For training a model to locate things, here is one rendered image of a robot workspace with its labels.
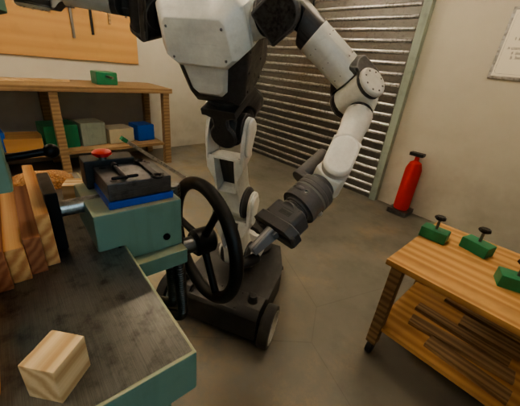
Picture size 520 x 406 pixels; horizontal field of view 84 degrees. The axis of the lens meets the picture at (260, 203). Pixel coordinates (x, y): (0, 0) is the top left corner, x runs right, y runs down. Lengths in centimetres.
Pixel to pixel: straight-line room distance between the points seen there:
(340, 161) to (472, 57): 243
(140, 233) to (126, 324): 17
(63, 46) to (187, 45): 302
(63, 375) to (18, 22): 363
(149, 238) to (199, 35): 56
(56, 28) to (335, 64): 333
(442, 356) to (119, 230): 132
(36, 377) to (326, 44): 79
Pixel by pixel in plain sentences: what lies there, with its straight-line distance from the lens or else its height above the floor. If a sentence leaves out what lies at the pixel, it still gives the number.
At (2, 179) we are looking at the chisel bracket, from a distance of 47.
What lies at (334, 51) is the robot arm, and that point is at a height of 122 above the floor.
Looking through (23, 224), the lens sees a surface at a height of 95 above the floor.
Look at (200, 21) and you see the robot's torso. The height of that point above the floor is 126.
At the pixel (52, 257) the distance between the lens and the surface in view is 49.
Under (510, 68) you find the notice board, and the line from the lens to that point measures 294.
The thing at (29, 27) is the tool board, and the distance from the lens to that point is 383.
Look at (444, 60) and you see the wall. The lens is 306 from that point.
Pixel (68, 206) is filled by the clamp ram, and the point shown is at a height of 96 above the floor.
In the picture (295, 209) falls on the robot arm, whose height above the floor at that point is 91.
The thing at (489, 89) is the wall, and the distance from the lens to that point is 296.
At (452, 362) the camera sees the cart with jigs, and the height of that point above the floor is 20.
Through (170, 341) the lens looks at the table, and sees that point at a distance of 36.
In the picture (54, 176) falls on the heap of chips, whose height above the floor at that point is 92.
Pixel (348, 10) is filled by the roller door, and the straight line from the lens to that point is 351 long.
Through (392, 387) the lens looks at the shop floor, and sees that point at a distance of 156.
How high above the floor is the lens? 117
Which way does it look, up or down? 25 degrees down
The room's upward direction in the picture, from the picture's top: 6 degrees clockwise
